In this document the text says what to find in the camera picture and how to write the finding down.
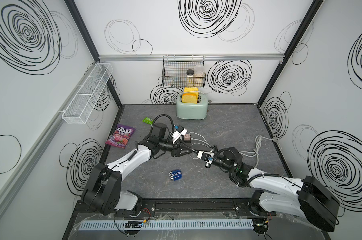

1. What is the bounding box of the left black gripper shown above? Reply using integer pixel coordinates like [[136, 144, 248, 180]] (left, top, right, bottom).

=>
[[158, 139, 191, 158]]

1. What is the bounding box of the pink USB charger adapter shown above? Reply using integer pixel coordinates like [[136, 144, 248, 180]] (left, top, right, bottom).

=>
[[182, 134, 192, 143]]

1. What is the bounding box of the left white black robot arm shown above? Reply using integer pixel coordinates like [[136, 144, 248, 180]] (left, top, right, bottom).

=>
[[81, 114, 195, 216]]

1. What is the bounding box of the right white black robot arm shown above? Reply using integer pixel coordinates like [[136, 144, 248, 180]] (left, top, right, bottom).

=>
[[197, 147, 340, 232]]

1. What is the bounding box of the blue electric shaver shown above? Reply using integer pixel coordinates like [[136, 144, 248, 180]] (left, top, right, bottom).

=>
[[169, 170, 182, 181]]

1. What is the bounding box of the mint green toaster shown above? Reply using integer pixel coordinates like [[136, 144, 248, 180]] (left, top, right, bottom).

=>
[[176, 92, 208, 120]]

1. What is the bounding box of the green candy packet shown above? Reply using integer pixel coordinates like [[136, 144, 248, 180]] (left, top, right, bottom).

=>
[[143, 117, 154, 125]]

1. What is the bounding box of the yellow sponge front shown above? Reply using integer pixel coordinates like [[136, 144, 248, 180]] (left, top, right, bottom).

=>
[[181, 92, 198, 104]]

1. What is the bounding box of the yellow sponge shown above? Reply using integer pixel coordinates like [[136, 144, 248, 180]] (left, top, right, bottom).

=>
[[181, 92, 198, 104], [183, 88, 199, 99]]

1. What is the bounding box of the yellow sponge back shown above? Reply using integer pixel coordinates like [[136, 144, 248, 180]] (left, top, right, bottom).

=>
[[183, 88, 199, 99]]

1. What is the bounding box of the purple Fox's candy bag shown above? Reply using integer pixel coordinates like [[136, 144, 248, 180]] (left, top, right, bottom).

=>
[[106, 124, 136, 149]]

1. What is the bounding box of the black lid spice jar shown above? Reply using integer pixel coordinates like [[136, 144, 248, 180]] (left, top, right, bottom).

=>
[[186, 69, 194, 88]]

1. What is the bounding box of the white lid clear jar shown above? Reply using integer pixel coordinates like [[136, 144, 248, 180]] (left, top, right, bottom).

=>
[[193, 65, 205, 88]]

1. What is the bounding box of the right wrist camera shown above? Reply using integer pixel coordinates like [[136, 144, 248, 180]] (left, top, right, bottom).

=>
[[197, 151, 214, 168]]

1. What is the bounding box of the white power strip cord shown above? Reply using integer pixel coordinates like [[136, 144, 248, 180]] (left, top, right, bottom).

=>
[[237, 134, 279, 169]]

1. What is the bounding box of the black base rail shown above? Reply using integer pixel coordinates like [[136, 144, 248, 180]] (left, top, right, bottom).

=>
[[114, 197, 313, 217]]

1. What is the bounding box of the black wire basket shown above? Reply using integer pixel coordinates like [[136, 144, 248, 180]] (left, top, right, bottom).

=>
[[162, 55, 206, 89]]

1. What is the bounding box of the white slotted cable duct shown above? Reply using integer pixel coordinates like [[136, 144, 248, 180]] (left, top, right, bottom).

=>
[[79, 219, 254, 231]]

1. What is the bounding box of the white wire wall shelf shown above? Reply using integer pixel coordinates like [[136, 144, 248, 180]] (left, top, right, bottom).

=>
[[62, 63, 113, 124]]

